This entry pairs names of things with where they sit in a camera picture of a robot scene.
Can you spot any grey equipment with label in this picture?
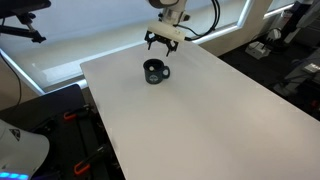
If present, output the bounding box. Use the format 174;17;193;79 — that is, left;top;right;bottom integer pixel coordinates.
273;49;320;98

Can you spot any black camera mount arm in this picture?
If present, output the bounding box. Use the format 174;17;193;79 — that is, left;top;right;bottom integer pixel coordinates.
0;0;53;44

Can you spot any white device with blue lights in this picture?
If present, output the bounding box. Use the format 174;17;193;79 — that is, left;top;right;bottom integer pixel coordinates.
0;119;51;180

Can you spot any white device on floor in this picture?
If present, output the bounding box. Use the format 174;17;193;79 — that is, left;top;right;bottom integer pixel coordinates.
245;40;272;61

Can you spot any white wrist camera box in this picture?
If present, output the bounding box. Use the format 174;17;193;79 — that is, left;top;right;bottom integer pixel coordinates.
147;21;186;43

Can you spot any black side desk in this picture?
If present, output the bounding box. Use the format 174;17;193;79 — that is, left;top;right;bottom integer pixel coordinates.
0;83;126;180

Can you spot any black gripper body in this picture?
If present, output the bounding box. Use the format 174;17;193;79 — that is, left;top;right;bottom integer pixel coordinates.
149;31;177;46

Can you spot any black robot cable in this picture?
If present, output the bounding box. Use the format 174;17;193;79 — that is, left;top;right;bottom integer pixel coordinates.
175;0;222;42

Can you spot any thin black hanging cable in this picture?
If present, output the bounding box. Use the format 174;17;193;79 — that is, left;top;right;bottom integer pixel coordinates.
0;49;23;108

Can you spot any black and white stand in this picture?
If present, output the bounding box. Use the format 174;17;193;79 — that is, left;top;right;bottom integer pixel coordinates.
265;0;320;52

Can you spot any dark blue speckled mug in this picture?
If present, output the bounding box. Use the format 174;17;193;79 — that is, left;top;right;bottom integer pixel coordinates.
142;58;171;85

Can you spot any orange handled black clamp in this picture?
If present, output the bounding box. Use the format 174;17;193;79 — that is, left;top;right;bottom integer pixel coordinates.
73;144;110;176
63;104;93;121

